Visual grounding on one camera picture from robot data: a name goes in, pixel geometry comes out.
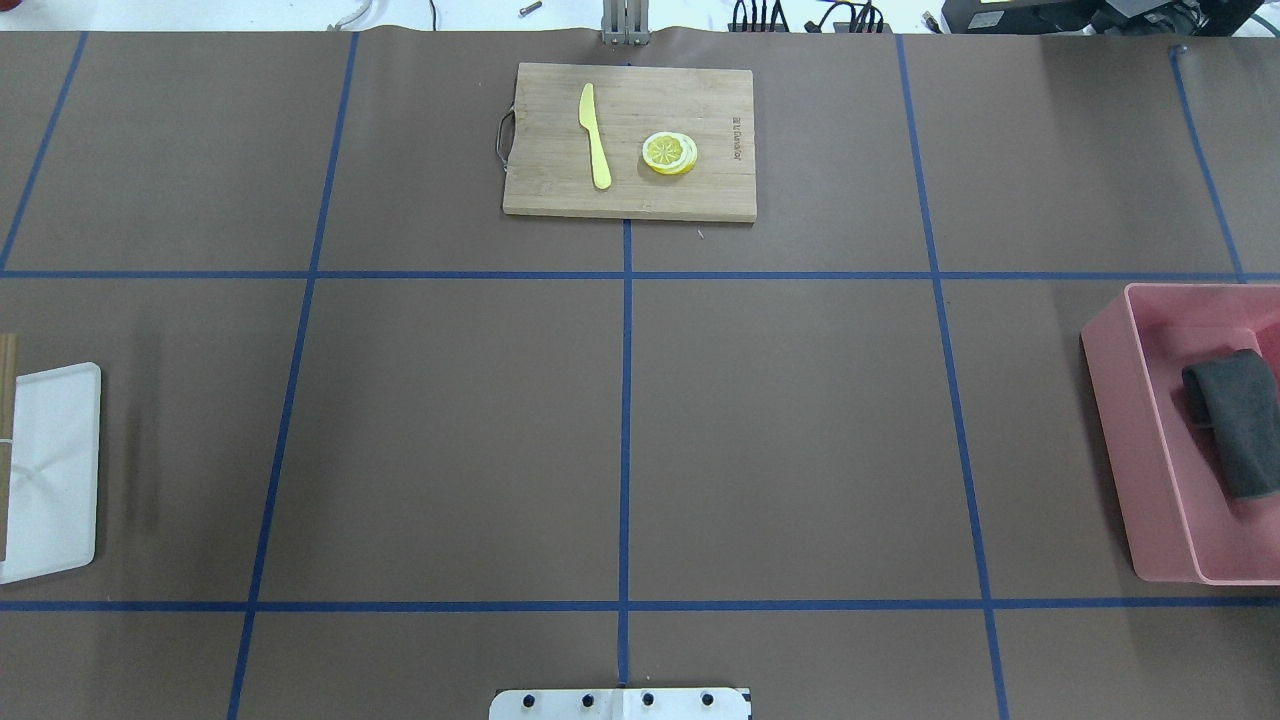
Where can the grey cloth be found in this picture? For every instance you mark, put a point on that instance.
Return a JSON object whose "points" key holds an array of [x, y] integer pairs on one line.
{"points": [[1234, 397]]}

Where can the yellow lemon slice toy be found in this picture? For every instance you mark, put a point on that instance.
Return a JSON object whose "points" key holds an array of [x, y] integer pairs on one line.
{"points": [[669, 153]]}

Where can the wooden cutting board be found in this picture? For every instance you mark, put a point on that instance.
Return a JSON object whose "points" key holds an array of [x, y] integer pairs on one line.
{"points": [[548, 165]]}

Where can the yellow plastic knife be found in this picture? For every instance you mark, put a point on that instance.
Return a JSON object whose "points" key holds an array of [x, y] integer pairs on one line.
{"points": [[601, 175]]}

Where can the pink plastic bin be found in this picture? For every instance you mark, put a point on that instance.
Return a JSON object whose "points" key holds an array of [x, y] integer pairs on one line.
{"points": [[1181, 524]]}

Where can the black monitor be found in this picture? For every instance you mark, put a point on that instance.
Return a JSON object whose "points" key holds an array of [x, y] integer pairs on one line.
{"points": [[1119, 18]]}

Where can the white rectangular tray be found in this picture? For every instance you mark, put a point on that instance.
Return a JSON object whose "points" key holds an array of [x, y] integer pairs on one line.
{"points": [[53, 503]]}

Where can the aluminium frame post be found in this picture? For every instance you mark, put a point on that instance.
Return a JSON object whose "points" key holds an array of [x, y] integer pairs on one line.
{"points": [[625, 23]]}

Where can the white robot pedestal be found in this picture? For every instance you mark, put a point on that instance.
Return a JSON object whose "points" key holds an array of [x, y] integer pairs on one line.
{"points": [[623, 703]]}

